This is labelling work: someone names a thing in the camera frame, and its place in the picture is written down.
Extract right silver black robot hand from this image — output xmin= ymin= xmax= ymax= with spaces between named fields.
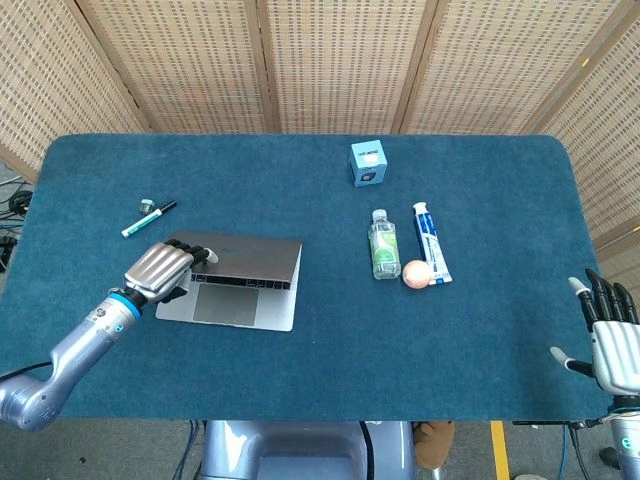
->
xmin=549 ymin=268 xmax=640 ymax=397

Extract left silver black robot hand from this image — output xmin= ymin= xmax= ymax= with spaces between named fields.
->
xmin=122 ymin=238 xmax=220 ymax=305

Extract silver laptop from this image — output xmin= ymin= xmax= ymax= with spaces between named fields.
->
xmin=155 ymin=230 xmax=304 ymax=333

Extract silver blue robot base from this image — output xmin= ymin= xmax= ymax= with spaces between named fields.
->
xmin=197 ymin=419 xmax=416 ymax=480

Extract green white marker pen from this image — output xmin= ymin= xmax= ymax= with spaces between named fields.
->
xmin=121 ymin=200 xmax=178 ymax=239

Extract yellow floor tape strip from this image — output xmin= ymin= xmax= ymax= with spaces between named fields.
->
xmin=489 ymin=421 xmax=511 ymax=480

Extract blue white toothpaste tube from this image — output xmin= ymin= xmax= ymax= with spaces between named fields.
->
xmin=412 ymin=201 xmax=454 ymax=286

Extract peach coloured round ball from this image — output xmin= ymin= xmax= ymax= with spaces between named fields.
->
xmin=402 ymin=260 xmax=432 ymax=290

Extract blue felt table mat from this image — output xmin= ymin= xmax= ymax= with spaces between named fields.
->
xmin=0 ymin=133 xmax=612 ymax=424

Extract clear plastic water bottle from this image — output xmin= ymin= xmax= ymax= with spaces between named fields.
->
xmin=368 ymin=209 xmax=403 ymax=281

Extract light blue cube box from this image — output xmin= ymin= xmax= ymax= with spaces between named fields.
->
xmin=348 ymin=139 xmax=391 ymax=188

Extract woven bamboo folding screen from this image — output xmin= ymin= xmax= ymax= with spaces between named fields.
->
xmin=0 ymin=0 xmax=640 ymax=281

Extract black cables on floor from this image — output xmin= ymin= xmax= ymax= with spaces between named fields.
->
xmin=0 ymin=177 xmax=35 ymax=274

